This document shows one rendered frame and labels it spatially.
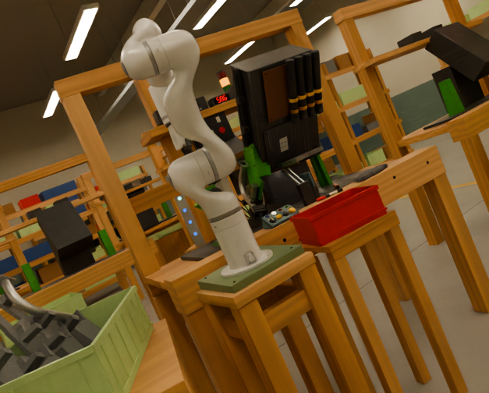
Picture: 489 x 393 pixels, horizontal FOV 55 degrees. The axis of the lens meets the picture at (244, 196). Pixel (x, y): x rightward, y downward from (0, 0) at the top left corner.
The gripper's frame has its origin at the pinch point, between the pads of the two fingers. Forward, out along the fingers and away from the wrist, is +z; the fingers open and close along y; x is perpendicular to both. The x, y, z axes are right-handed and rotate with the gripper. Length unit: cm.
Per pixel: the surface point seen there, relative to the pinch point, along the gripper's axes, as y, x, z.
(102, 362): 58, -60, 39
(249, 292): 42, -14, 46
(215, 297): 28, -21, 46
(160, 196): -74, 1, 8
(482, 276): -5, 120, 112
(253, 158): -28.8, 38.8, 9.6
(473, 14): -482, 829, -80
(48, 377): 55, -71, 37
